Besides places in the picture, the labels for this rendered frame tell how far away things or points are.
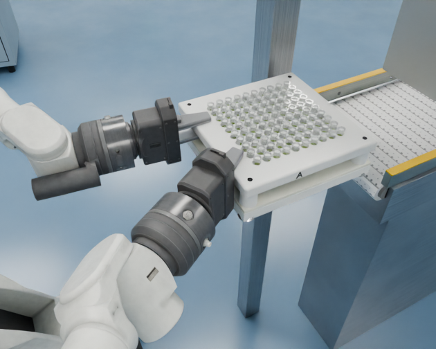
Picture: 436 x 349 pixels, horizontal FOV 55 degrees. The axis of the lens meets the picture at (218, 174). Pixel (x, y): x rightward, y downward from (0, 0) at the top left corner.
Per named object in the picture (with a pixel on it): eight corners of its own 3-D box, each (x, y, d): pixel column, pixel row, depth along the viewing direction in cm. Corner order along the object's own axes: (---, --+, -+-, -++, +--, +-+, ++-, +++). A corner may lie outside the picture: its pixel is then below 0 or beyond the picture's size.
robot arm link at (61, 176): (106, 149, 75) (39, 164, 72) (94, 107, 66) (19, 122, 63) (118, 201, 69) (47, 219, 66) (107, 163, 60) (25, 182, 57)
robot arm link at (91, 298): (127, 222, 49) (81, 298, 37) (174, 275, 52) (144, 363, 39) (89, 247, 51) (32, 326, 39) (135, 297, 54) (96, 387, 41)
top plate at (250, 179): (290, 79, 84) (291, 70, 82) (376, 150, 68) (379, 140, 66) (178, 111, 75) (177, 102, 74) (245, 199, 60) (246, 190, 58)
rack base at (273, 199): (287, 101, 87) (288, 91, 85) (368, 172, 71) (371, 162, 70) (179, 133, 79) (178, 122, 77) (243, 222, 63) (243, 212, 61)
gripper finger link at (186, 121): (212, 123, 69) (176, 131, 68) (207, 113, 72) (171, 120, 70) (212, 115, 68) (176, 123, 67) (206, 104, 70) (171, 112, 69)
